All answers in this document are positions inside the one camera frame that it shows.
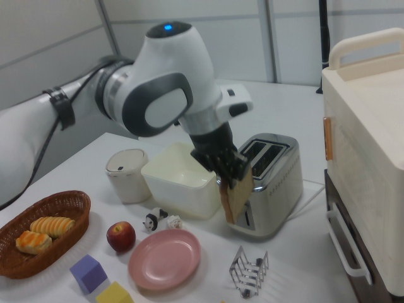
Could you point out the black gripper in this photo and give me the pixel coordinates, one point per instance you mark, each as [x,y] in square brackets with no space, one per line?
[211,142]

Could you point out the slice of bread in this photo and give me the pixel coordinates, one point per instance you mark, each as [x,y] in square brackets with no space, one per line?
[238,202]

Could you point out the white grey Franka robot arm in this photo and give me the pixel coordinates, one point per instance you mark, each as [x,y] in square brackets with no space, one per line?
[164,63]

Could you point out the cream and chrome toaster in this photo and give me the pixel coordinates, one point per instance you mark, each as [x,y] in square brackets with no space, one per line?
[277,205]

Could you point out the long striped bread roll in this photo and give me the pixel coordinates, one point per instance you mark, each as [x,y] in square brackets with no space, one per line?
[52,225]

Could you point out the white rectangular plastic container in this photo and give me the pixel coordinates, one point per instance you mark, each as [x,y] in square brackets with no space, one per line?
[176,176]

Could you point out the small white figurine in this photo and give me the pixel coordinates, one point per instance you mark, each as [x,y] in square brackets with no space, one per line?
[174,222]

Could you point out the panda figurine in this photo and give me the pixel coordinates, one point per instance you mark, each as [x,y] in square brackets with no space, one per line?
[151,221]

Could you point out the small cream lidded bin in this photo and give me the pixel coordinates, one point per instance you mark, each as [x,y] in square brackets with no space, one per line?
[126,186]

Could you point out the pink plate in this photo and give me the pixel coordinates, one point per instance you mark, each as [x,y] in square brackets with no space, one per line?
[164,260]

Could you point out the metal toast rack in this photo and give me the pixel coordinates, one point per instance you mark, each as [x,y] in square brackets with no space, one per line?
[246,293]

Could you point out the red apple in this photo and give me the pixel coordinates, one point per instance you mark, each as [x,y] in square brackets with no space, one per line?
[121,236]

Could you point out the cream and brown toy cabinet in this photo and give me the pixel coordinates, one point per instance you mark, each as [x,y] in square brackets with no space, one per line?
[372,142]

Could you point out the black pole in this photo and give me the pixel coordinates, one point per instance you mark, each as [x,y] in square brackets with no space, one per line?
[324,38]

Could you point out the brown wicker basket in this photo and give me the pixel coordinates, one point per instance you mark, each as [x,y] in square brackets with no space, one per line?
[72,217]

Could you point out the yellow foam cube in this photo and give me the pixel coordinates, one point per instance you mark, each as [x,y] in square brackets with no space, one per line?
[113,295]

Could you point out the purple foam cube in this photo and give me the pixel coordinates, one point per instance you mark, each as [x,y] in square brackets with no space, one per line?
[90,274]

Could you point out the square striped pastry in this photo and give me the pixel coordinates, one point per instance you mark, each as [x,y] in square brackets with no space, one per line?
[33,242]

